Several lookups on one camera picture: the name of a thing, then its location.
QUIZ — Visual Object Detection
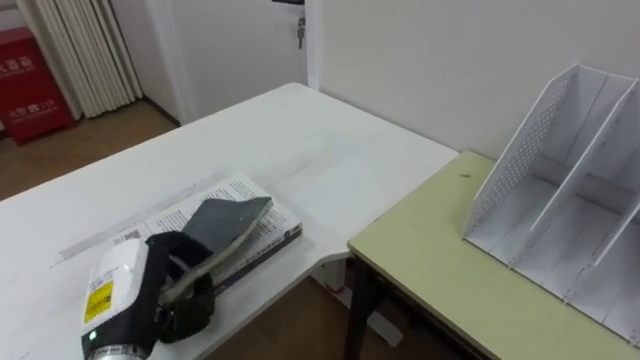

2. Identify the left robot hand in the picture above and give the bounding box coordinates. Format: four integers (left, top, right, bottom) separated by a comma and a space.
80, 230, 217, 360

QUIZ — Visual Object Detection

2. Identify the dark grey book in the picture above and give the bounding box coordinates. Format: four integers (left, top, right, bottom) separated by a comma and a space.
158, 196, 274, 306

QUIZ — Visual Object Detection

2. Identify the white desk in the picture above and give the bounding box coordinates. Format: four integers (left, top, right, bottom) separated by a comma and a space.
0, 82, 460, 360

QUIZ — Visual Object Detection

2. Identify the white printed book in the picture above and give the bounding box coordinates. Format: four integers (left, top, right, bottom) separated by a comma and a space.
110, 172, 304, 295

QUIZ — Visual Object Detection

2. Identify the red fire equipment cabinet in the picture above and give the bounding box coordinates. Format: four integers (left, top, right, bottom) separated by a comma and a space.
0, 26, 78, 146

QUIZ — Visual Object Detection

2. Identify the white radiator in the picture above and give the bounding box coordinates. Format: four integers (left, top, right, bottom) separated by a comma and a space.
16, 0, 144, 120

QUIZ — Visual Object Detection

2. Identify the white door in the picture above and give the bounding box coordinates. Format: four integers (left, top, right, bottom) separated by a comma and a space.
145, 0, 321, 126

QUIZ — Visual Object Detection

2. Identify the pale green table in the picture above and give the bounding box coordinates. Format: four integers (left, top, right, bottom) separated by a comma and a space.
343, 150, 640, 360

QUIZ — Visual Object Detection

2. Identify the white file organizer rack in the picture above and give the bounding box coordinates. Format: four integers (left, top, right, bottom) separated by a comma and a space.
461, 62, 640, 348

